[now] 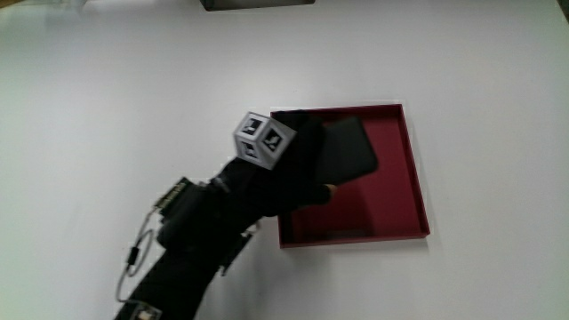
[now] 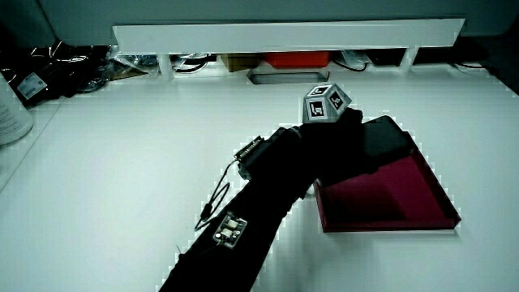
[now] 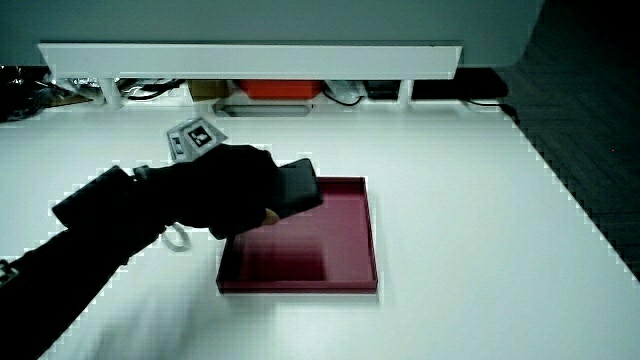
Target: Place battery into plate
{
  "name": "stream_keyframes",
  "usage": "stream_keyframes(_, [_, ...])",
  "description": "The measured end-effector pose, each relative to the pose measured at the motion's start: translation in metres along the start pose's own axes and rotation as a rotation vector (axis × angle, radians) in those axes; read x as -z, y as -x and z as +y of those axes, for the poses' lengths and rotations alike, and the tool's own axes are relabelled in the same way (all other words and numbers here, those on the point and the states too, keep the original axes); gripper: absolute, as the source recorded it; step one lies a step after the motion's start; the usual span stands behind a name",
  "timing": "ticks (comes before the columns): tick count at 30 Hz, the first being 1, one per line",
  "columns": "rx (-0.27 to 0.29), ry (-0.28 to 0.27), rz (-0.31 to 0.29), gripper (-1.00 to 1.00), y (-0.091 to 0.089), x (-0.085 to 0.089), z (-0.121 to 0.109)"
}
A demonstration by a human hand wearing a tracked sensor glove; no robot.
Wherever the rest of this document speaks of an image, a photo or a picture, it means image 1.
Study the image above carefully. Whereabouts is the black battery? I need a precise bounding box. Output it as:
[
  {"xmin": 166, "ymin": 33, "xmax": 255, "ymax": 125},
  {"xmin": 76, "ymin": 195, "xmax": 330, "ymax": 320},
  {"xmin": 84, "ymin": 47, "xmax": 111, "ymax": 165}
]
[{"xmin": 313, "ymin": 116, "xmax": 381, "ymax": 187}]

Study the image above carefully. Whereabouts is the person's left hand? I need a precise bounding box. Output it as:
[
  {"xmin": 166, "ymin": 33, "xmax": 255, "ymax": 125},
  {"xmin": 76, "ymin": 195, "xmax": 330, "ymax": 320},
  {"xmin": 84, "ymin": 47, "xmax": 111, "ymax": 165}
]
[{"xmin": 212, "ymin": 111, "xmax": 339, "ymax": 220}]

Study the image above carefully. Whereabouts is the red square plate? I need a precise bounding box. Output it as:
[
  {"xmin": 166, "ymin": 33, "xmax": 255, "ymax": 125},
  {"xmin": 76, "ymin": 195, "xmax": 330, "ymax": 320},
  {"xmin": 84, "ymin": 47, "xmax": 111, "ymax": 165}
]
[{"xmin": 269, "ymin": 103, "xmax": 431, "ymax": 250}]

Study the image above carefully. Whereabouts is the grey cable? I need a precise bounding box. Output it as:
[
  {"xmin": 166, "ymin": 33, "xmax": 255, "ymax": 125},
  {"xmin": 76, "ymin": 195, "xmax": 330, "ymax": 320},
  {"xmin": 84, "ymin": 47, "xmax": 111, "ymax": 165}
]
[{"xmin": 116, "ymin": 208, "xmax": 157, "ymax": 304}]

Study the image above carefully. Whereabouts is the dark grey object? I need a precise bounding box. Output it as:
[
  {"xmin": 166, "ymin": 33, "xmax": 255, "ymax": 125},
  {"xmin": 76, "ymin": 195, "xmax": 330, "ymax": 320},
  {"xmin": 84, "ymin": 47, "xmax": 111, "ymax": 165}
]
[{"xmin": 199, "ymin": 0, "xmax": 317, "ymax": 12}]

